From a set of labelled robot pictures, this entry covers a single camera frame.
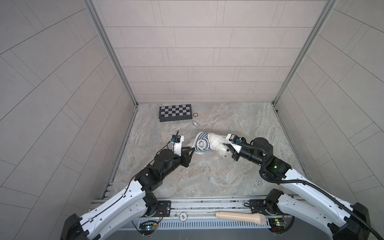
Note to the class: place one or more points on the blue white striped shirt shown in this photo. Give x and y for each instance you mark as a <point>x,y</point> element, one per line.
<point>202,143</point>

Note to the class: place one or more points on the beige wooden handle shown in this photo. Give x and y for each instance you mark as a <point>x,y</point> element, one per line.
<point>255,218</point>

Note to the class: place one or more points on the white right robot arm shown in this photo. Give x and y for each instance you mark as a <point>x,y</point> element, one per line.
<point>337,218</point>

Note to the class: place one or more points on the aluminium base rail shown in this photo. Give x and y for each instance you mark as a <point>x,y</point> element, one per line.
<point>201,208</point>

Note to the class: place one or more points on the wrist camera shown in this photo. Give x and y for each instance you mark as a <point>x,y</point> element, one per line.
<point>177,141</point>
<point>235,142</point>

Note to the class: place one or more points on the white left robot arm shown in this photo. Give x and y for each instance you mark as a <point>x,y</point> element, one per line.
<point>134,201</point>

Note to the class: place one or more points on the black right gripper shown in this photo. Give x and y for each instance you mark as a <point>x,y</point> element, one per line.
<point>235,155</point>

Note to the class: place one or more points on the left green circuit board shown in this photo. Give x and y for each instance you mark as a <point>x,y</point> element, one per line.
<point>147,228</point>

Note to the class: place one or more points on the green circuit board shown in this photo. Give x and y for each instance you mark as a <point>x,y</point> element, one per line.
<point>277,225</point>
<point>147,228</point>

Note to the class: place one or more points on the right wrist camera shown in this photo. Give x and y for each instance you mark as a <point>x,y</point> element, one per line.
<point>235,142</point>

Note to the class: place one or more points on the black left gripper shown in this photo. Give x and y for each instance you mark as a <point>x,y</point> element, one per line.
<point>184,160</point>

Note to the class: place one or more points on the folded black chess board box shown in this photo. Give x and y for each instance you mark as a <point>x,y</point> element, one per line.
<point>175,113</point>

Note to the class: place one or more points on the right green circuit board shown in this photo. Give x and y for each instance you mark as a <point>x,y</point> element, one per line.
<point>277,225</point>

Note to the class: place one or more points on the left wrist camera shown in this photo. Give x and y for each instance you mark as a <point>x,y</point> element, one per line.
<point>177,141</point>

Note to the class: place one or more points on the white fluffy teddy bear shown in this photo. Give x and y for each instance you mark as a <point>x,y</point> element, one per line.
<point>218,144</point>

